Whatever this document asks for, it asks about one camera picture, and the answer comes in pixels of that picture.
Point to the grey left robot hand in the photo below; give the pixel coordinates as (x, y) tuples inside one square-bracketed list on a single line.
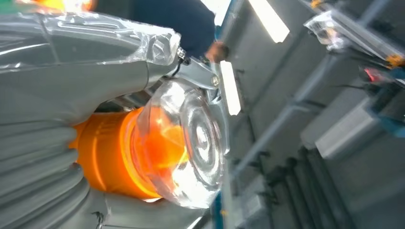
[(79, 85)]

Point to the orange juice bottle clear cap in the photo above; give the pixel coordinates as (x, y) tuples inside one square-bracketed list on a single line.
[(104, 151), (63, 4)]

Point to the standing person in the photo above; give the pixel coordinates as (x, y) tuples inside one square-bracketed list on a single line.
[(164, 22)]

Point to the green table mat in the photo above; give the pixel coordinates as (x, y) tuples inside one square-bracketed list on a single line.
[(6, 7)]

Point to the white ceiling light panel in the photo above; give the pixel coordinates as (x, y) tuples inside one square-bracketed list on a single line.
[(230, 88), (269, 19)]

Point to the plastic wrapped bundle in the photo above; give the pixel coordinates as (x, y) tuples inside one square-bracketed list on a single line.
[(326, 28)]

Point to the grey metal box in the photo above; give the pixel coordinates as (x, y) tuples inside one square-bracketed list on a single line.
[(341, 129)]

